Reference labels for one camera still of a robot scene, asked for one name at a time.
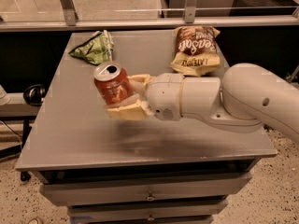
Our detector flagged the grey drawer cabinet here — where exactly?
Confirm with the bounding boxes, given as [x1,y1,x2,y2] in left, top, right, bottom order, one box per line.
[15,30,278,224]

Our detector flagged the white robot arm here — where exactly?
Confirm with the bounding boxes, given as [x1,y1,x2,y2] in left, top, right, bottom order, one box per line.
[107,63,299,143]

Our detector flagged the top grey drawer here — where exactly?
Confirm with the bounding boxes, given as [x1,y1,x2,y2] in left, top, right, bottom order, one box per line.
[40,172,251,206]

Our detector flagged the grey drawer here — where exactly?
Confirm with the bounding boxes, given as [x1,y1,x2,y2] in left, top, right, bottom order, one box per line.
[68,200,228,224]
[40,172,251,206]

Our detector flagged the red coke can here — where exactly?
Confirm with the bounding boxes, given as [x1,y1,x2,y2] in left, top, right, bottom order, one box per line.
[93,61,134,105]

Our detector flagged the metal railing frame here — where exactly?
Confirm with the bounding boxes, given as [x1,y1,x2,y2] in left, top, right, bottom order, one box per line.
[0,0,299,32]

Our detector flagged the green chip bag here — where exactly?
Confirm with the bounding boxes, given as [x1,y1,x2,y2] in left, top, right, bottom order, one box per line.
[68,30,114,66]

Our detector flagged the brown chip bag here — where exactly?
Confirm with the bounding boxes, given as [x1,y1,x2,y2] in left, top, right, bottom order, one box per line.
[170,26,221,77]

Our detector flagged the black round object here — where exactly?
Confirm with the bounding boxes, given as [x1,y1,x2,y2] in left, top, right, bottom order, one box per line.
[23,84,46,106]

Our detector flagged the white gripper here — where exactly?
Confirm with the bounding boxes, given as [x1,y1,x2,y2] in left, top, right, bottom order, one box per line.
[107,73,184,120]

